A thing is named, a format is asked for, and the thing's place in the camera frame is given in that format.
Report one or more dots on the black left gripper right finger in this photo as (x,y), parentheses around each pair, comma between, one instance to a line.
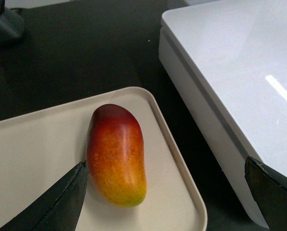
(269,190)

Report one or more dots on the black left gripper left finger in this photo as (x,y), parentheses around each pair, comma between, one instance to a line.
(58,209)

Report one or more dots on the beige plastic tray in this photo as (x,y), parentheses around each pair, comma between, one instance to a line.
(37,149)

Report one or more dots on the white checkout scale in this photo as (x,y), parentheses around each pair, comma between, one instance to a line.
(228,61)

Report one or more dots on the dark red mango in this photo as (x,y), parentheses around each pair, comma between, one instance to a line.
(115,156)

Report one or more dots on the black checkout counter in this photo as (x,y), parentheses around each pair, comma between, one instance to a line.
(82,48)

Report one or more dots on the black barcode scanner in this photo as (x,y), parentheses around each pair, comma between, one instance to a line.
(12,26)

